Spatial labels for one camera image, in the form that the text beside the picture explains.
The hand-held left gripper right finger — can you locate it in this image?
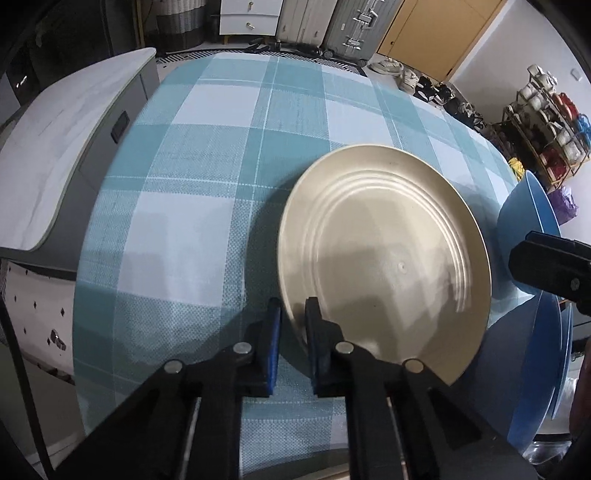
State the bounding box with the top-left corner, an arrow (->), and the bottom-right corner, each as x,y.
305,298 -> 537,480

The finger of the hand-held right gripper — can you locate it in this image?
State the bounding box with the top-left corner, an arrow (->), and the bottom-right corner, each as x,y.
508,231 -> 591,318

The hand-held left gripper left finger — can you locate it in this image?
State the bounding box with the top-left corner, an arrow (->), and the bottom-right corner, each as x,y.
54,298 -> 283,480

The blue bowl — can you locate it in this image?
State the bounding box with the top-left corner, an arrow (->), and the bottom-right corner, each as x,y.
507,291 -> 574,456
497,170 -> 563,297

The beige plate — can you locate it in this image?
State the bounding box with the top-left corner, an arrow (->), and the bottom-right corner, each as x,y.
277,144 -> 493,387

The purple plastic bag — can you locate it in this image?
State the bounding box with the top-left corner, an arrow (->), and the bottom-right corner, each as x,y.
549,186 -> 579,223

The wooden shoe rack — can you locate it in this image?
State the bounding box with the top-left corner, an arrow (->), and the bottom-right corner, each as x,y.
491,65 -> 591,191

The pile of assorted shoes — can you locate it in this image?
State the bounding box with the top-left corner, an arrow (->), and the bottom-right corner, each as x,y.
367,58 -> 509,154

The wooden door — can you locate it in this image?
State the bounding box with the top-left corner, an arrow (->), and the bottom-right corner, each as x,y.
376,0 -> 509,80

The grey marble-top side table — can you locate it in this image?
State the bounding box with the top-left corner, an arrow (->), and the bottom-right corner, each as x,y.
0,46 -> 160,283

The silver suitcase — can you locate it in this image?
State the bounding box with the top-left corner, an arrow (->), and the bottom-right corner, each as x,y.
320,0 -> 403,66

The cream suitcase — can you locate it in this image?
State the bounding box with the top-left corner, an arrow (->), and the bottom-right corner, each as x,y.
276,0 -> 334,48

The white dressing table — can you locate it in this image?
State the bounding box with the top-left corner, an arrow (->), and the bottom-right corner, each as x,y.
219,0 -> 284,36

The striped laundry basket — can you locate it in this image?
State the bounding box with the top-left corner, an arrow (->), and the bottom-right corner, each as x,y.
154,0 -> 207,52

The black cable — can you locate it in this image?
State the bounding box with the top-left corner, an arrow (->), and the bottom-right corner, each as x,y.
0,295 -> 57,480

